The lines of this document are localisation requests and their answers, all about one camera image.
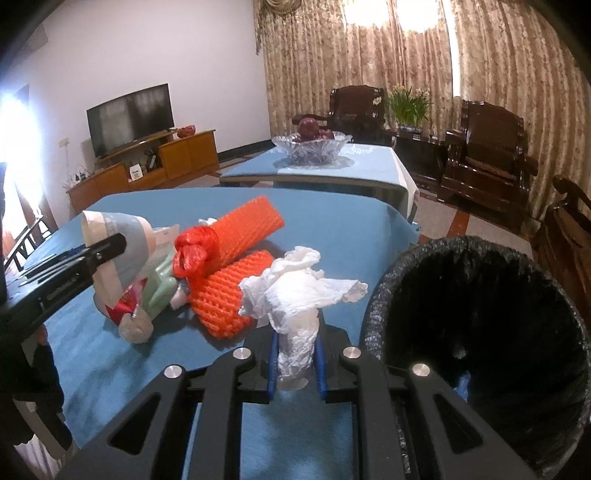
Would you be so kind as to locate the dark wooden side table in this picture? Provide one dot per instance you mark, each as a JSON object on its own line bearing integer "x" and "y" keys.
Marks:
{"x": 415, "y": 157}

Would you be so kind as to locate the coffee table with blue cloth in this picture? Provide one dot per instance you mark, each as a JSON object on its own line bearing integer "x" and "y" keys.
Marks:
{"x": 369, "y": 170}

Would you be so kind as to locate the large red fruit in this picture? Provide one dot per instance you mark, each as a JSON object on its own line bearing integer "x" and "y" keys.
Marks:
{"x": 308, "y": 128}

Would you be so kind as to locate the dark wooden armchair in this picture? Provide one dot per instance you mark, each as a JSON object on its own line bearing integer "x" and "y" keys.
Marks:
{"x": 355, "y": 110}
{"x": 489, "y": 134}
{"x": 568, "y": 230}

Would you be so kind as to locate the small white box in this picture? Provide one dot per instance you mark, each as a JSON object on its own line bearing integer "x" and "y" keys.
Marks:
{"x": 136, "y": 172}

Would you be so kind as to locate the trash bin with black bag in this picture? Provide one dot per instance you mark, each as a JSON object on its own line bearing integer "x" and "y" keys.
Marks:
{"x": 485, "y": 323}

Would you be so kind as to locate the small red fruit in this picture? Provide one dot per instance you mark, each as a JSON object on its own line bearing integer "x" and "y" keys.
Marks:
{"x": 328, "y": 134}

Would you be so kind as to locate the large white tissue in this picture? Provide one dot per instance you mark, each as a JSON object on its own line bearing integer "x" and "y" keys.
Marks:
{"x": 295, "y": 295}

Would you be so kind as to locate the striped paper wrapper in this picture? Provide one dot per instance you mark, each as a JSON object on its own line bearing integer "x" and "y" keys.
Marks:
{"x": 131, "y": 230}

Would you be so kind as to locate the wooden television cabinet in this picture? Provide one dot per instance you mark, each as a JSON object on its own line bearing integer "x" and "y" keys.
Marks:
{"x": 189, "y": 152}

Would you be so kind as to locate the potted flowering plant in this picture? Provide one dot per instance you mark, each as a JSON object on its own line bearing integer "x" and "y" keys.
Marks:
{"x": 408, "y": 108}

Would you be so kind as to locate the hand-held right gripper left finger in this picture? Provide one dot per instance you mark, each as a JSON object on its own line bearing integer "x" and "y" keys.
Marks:
{"x": 273, "y": 365}

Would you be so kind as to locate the long orange foam net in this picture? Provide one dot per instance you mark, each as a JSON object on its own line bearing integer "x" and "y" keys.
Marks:
{"x": 244, "y": 226}

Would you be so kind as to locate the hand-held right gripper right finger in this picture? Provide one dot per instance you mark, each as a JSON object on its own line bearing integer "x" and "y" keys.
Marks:
{"x": 321, "y": 370}

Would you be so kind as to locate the flat screen television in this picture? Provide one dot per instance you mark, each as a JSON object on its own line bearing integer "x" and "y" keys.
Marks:
{"x": 129, "y": 120}

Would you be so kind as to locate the short orange foam net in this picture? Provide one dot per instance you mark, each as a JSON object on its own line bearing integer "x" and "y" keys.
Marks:
{"x": 226, "y": 290}

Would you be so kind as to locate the patterned beige curtain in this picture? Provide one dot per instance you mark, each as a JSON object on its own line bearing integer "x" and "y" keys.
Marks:
{"x": 300, "y": 69}
{"x": 498, "y": 60}

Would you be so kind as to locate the clear plastic bag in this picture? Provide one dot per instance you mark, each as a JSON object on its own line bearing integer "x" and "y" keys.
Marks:
{"x": 162, "y": 235}

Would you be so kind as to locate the small white paper scrap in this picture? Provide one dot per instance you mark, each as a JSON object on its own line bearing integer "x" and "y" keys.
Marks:
{"x": 207, "y": 222}

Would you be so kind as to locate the pale green plastic bottle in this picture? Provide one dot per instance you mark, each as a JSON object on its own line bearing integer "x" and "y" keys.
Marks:
{"x": 159, "y": 286}

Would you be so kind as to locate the red candy wrapper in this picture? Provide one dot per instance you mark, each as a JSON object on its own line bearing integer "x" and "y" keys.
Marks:
{"x": 121, "y": 308}

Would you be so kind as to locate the dark slatted wooden chair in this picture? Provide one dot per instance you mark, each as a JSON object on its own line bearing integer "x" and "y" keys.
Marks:
{"x": 27, "y": 249}

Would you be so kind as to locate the red plastic bag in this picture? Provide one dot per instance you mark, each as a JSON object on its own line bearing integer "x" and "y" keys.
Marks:
{"x": 194, "y": 249}

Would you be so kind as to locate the glass fruit bowl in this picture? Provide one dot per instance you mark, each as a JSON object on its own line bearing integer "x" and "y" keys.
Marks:
{"x": 309, "y": 150}

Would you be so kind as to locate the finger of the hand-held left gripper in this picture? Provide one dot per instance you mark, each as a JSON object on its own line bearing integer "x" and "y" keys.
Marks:
{"x": 108, "y": 247}

